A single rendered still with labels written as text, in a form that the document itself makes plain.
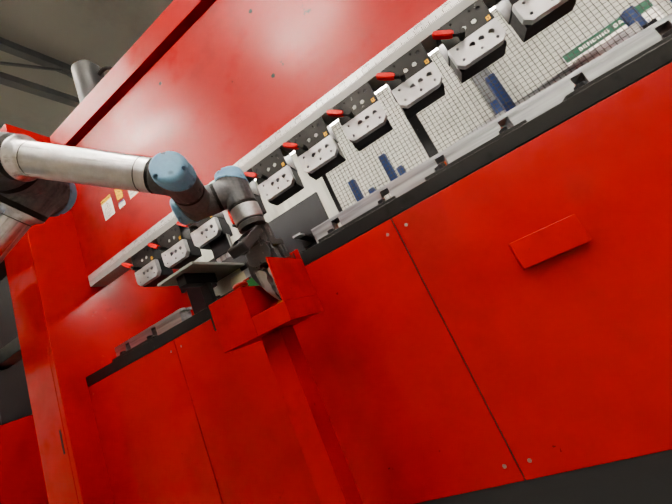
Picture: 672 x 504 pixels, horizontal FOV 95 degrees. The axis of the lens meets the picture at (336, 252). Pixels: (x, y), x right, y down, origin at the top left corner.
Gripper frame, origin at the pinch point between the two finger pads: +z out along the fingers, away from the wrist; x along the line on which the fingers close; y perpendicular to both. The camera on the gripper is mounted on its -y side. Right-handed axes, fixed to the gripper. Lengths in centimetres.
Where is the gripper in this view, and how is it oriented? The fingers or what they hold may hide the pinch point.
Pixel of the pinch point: (278, 295)
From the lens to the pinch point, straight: 75.8
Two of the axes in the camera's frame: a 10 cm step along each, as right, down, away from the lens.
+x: -8.3, 4.6, 3.3
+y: 3.6, -0.2, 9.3
